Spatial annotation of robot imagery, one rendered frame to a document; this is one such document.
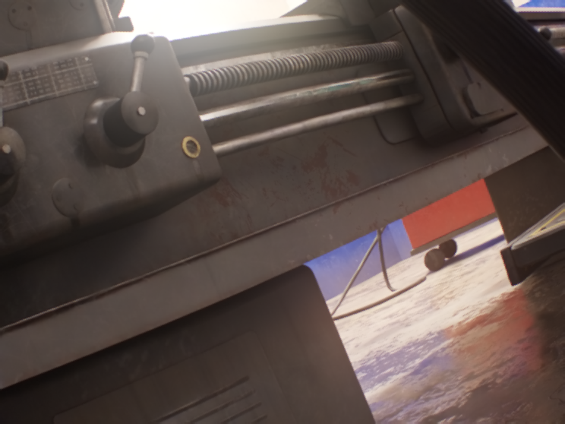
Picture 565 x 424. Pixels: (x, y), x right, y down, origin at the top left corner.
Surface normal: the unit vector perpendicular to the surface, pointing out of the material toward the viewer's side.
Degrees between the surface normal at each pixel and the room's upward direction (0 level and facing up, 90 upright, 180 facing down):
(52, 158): 90
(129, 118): 90
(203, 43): 90
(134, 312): 90
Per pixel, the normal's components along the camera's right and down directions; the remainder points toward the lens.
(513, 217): -0.65, 0.23
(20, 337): 0.65, -0.32
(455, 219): -0.38, 0.11
